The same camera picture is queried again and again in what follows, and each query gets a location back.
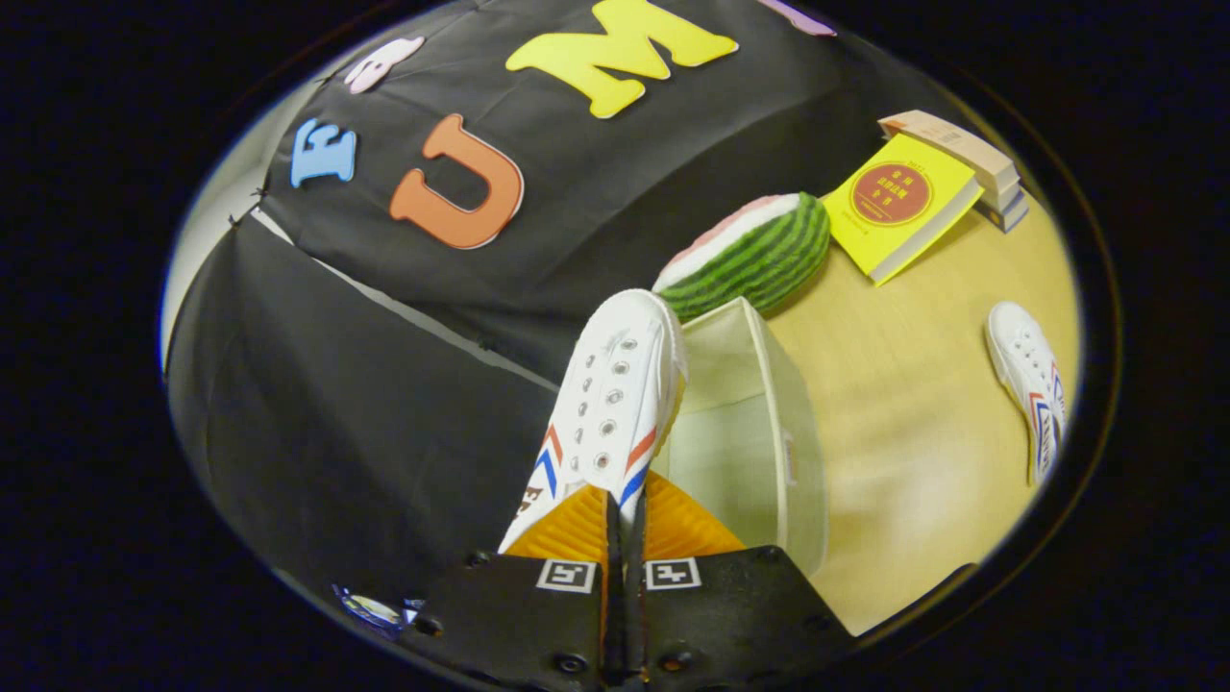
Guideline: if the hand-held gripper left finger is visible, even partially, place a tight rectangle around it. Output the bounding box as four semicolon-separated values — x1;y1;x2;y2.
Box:
397;485;621;689

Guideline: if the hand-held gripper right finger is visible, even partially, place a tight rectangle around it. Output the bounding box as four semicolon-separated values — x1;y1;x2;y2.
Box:
629;471;858;689

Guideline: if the beige fabric storage box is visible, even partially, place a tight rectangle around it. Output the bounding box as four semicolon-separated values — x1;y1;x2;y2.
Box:
653;296;829;578

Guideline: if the white canvas shoe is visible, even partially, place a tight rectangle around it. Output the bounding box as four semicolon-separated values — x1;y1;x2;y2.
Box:
498;288;689;555
985;301;1070;486

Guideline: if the blue printed packet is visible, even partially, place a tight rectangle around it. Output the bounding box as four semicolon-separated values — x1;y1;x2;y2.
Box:
333;583;426;633

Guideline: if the black backdrop cloth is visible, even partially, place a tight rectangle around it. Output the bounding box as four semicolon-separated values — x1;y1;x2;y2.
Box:
165;0;962;616

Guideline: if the watermelon slice plush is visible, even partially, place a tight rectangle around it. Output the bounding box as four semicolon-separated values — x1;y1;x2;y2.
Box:
653;192;832;323

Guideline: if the yellow book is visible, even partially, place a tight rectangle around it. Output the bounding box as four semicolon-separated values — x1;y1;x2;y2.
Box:
822;133;986;287

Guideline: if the blue-grey book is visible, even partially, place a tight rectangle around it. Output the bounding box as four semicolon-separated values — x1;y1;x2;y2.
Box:
980;192;1030;235

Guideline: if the thick tan book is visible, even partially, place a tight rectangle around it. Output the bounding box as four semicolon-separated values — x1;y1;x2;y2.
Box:
877;109;1021;193

